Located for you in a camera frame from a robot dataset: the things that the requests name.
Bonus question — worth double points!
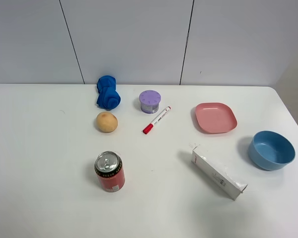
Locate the blue cloth bundle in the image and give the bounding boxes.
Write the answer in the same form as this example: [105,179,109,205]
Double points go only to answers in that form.
[96,75,121,111]

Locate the red white marker pen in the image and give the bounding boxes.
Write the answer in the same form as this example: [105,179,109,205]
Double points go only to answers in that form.
[143,106,171,134]

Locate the purple lidded round container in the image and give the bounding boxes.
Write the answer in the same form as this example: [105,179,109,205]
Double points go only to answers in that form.
[139,90,161,114]

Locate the tan round potato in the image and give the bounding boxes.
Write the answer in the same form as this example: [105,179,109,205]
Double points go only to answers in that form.
[96,112,118,133]

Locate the red soda can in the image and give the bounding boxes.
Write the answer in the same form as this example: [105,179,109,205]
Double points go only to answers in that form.
[94,151,125,192]

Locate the pink square plate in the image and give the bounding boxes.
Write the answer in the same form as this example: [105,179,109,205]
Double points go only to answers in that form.
[195,102,237,134]

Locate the white rectangular carton box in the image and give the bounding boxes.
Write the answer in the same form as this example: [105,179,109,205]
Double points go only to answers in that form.
[191,145,248,200]

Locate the blue plastic bowl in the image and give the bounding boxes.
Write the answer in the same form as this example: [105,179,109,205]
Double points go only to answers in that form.
[247,130,296,171]

